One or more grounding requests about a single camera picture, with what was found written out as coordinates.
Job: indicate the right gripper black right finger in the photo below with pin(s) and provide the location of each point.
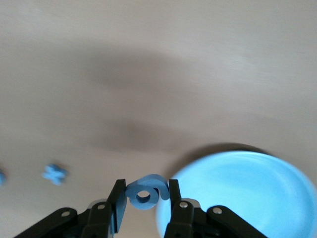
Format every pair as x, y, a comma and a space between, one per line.
183, 218

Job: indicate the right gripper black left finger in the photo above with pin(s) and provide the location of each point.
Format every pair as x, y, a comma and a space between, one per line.
99, 218

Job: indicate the blue digit six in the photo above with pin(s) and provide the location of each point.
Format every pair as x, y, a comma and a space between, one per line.
148, 182

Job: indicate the blue letter x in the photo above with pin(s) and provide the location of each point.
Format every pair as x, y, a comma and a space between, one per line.
55, 174

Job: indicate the blue letter G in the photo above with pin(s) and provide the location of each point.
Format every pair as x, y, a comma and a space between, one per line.
1, 177

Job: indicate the blue plate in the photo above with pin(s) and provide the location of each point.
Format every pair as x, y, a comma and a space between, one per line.
247, 193

